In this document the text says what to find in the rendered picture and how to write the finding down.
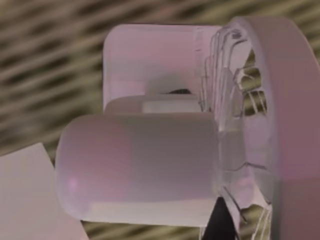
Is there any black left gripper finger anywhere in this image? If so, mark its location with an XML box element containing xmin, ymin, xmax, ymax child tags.
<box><xmin>201</xmin><ymin>196</ymin><xmax>241</xmax><ymax>240</ymax></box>

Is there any white desk fan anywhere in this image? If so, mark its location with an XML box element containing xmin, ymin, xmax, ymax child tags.
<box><xmin>54</xmin><ymin>16</ymin><xmax>320</xmax><ymax>240</ymax></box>

